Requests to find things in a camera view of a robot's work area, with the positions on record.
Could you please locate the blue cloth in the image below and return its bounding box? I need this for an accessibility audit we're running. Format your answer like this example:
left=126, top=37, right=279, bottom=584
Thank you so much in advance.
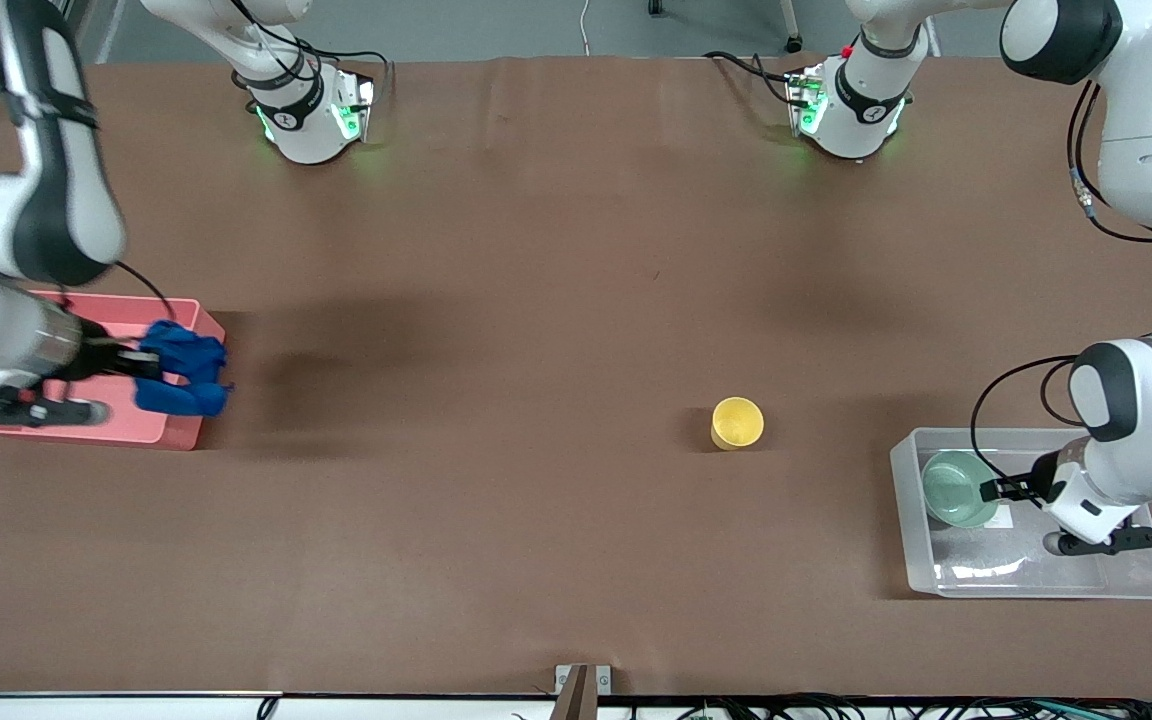
left=133, top=320, right=234, bottom=418

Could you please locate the mint green bowl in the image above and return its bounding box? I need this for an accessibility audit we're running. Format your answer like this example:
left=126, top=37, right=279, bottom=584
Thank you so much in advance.
left=921, top=450, right=1000, bottom=529

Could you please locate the yellow plastic cup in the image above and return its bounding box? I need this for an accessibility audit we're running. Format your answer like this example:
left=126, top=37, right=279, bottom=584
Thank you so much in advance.
left=711, top=396, right=765, bottom=452

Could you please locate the clear plastic box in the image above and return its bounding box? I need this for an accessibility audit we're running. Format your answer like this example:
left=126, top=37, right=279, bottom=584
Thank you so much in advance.
left=889, top=427, right=1152, bottom=601

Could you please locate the pink plastic bin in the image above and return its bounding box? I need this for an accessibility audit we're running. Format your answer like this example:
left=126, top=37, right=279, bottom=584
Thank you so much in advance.
left=0, top=292, right=227, bottom=452

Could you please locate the brown table cover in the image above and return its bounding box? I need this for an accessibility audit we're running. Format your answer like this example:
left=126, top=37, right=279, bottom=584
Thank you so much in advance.
left=0, top=55, right=1152, bottom=698

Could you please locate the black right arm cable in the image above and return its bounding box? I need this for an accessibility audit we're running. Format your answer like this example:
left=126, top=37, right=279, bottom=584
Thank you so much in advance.
left=114, top=260, right=178, bottom=323

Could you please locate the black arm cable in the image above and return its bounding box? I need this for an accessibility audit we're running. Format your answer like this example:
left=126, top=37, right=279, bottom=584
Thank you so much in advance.
left=970, top=80, right=1152, bottom=511
left=114, top=260, right=178, bottom=323

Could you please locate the black cable bundle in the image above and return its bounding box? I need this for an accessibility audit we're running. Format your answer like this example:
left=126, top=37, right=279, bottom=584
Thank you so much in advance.
left=626, top=695, right=1152, bottom=720

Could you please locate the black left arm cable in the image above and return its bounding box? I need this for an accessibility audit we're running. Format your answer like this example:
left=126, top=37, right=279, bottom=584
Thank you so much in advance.
left=970, top=80, right=1152, bottom=511

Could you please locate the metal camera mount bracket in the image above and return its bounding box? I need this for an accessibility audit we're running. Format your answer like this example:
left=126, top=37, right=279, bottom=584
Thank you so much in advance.
left=554, top=664, right=613, bottom=720

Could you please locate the black left base cable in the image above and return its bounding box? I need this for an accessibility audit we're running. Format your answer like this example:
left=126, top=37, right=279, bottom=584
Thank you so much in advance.
left=704, top=50, right=799, bottom=103

